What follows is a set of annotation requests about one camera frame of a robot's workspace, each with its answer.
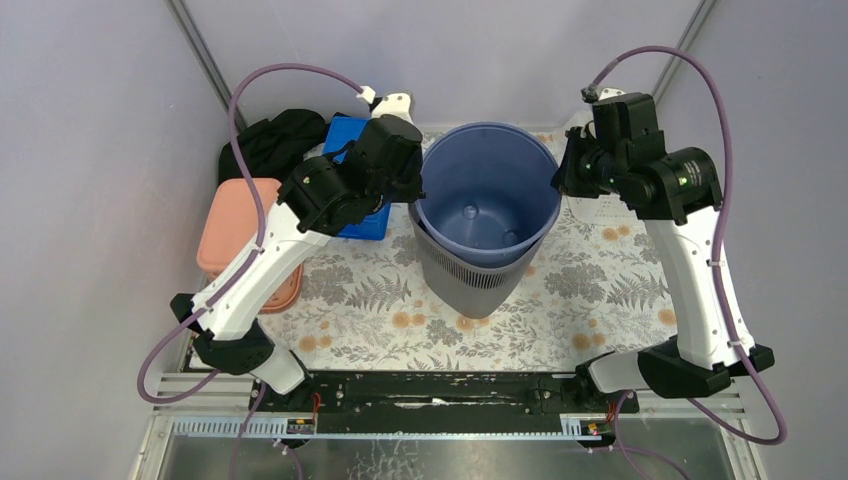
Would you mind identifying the black cloth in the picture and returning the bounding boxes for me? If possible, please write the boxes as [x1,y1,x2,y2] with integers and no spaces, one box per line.
[237,109,329,183]

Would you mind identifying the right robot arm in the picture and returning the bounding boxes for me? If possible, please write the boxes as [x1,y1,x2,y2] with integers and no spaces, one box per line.
[551,91,775,412]

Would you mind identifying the grey waste bin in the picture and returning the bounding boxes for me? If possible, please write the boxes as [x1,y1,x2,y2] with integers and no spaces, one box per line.
[407,206,542,319]

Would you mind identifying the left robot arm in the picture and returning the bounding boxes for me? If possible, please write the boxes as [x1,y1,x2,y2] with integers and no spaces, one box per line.
[170,113,425,411]

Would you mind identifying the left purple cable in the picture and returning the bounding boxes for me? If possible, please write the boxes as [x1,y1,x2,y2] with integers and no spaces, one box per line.
[136,62,369,480]

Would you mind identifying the blue divided plastic tray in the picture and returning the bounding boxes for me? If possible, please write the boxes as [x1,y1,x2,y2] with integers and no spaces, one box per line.
[322,116,391,241]

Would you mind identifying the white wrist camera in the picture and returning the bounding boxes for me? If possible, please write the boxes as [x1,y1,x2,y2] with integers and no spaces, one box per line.
[356,86,414,124]
[581,85,625,104]

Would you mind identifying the floral table mat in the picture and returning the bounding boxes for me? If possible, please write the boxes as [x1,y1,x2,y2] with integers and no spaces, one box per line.
[260,204,677,371]

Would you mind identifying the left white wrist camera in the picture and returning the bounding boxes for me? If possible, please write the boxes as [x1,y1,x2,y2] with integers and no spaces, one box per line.
[356,86,414,124]

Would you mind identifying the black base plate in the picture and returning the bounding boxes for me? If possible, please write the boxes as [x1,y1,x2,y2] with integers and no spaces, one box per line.
[249,370,639,435]

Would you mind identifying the blue bucket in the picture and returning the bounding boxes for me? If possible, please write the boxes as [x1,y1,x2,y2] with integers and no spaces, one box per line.
[414,122,561,268]

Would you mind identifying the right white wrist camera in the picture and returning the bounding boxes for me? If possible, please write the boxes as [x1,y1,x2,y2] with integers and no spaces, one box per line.
[581,85,625,104]

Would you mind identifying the pink plastic basket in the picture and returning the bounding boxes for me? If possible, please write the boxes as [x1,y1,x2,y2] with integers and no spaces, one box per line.
[196,178,304,314]

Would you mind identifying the white plastic basket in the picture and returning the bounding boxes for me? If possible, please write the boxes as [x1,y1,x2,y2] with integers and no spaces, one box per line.
[556,111,654,227]

